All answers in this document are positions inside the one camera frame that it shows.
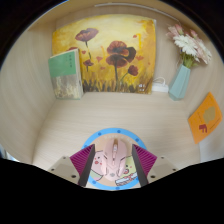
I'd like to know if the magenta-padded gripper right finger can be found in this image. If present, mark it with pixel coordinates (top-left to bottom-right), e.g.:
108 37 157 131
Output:
131 143 180 187

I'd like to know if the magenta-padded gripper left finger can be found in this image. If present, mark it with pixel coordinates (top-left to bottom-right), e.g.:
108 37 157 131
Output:
47 143 96 188

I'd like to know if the pink computer mouse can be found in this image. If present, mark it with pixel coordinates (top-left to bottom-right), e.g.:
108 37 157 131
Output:
102 137 129 183

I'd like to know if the round blue-rimmed cartoon mouse pad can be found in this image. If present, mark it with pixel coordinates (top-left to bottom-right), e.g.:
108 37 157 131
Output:
81 127 148 192

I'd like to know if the orange booklet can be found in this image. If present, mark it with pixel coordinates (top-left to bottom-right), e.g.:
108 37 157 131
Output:
187 91 224 145

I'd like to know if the teal faceted vase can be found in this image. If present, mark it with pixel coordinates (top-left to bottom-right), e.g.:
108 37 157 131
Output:
167 63 192 102

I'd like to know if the green covered book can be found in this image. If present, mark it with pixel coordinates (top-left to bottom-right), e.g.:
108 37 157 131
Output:
48 47 85 101

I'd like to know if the pink and white flower bouquet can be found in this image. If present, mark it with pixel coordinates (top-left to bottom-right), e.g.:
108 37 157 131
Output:
166 23 213 70

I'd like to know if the yellow poppy flower painting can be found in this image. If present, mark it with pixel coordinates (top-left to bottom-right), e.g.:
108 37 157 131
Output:
51 14 158 95

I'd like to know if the white light bar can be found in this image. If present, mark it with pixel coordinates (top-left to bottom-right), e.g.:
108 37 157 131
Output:
93 2 178 22

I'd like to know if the white charger with cable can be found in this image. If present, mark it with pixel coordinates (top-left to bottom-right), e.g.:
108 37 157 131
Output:
151 76 170 94

